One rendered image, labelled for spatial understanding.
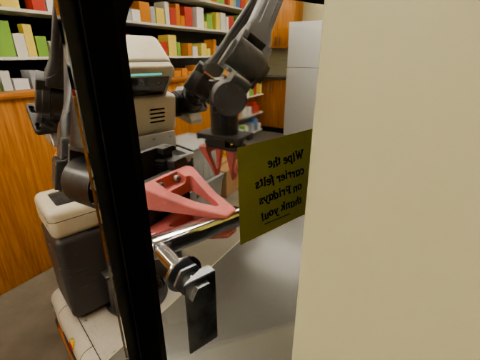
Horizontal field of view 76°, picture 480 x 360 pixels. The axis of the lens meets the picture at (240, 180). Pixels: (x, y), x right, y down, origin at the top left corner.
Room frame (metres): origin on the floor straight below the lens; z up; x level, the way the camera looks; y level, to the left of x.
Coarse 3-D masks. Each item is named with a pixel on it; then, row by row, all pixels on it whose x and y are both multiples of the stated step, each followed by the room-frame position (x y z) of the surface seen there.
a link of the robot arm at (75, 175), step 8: (72, 152) 0.33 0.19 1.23; (80, 152) 0.34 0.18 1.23; (72, 160) 0.33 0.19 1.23; (80, 160) 0.32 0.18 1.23; (64, 168) 0.32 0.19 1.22; (72, 168) 0.31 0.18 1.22; (80, 168) 0.31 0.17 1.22; (64, 176) 0.31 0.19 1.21; (72, 176) 0.31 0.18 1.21; (80, 176) 0.30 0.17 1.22; (88, 176) 0.30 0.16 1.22; (64, 184) 0.31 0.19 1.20; (72, 184) 0.30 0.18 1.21; (80, 184) 0.30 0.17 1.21; (88, 184) 0.29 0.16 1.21; (64, 192) 0.31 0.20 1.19; (72, 192) 0.30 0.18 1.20; (80, 192) 0.29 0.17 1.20; (88, 192) 0.29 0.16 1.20; (72, 200) 0.32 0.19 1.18; (80, 200) 0.30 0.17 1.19; (88, 200) 0.29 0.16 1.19
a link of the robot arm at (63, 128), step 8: (64, 56) 0.45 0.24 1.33; (64, 64) 0.44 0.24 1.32; (64, 72) 0.44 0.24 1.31; (64, 80) 0.43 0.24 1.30; (64, 88) 0.43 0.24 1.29; (64, 96) 0.42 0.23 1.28; (64, 104) 0.40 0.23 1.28; (64, 112) 0.39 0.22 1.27; (64, 120) 0.38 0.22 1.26; (64, 128) 0.38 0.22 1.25; (64, 136) 0.37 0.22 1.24; (64, 144) 0.36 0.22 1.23; (64, 152) 0.36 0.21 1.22
